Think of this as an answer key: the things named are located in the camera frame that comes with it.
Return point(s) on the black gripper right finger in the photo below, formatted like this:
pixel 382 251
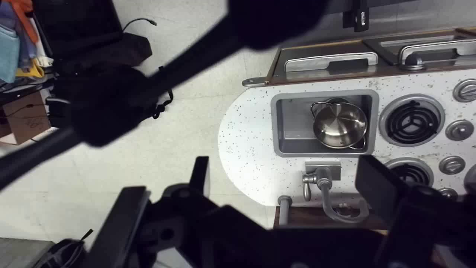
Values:
pixel 382 189

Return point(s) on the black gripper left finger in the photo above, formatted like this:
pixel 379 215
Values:
pixel 129 224

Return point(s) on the black coil toy burner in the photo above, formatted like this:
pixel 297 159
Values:
pixel 411 107
pixel 414 174

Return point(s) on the grey toy faucet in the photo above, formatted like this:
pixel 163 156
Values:
pixel 325 181

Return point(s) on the small steel pot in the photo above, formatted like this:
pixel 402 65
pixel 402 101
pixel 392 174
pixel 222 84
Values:
pixel 340 125

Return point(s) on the grey toy sink basin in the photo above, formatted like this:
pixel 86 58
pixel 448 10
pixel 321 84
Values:
pixel 292 120

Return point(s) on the grey round stove knob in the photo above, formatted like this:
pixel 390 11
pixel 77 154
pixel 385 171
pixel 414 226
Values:
pixel 459 131
pixel 448 192
pixel 451 165
pixel 466 90

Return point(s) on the small brown cardboard box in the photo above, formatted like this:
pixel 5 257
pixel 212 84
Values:
pixel 25 117

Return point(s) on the black backpack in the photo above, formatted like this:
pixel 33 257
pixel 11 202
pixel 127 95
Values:
pixel 84 31

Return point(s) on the orange cloth item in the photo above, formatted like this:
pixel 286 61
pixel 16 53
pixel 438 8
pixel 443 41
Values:
pixel 23 17

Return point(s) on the grey kitchen support post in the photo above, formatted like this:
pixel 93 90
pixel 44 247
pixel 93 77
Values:
pixel 285 209

